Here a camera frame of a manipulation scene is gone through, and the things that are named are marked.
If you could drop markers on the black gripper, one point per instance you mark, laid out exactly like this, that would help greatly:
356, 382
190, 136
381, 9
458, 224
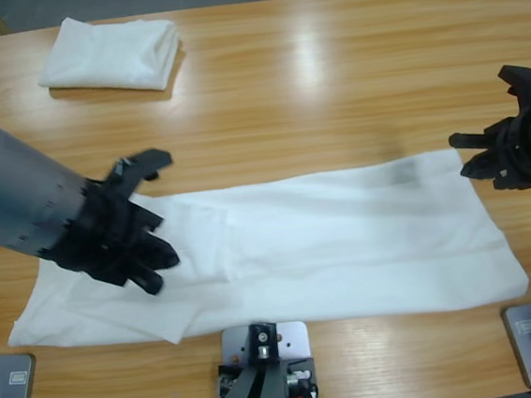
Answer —
529, 150
104, 238

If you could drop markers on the white t-shirt with black print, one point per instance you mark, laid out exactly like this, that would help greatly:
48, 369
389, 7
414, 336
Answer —
322, 250

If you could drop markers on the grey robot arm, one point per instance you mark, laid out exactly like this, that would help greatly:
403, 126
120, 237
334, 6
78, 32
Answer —
10, 186

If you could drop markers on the white mounting block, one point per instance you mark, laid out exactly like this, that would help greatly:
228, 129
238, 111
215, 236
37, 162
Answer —
293, 342

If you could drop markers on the folded white t-shirt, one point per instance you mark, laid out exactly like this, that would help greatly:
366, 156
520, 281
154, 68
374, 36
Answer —
106, 54

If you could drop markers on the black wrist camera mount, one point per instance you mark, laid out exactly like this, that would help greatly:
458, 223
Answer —
145, 166
524, 82

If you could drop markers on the dark camera stand post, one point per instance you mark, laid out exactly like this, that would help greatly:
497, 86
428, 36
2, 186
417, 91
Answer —
261, 397

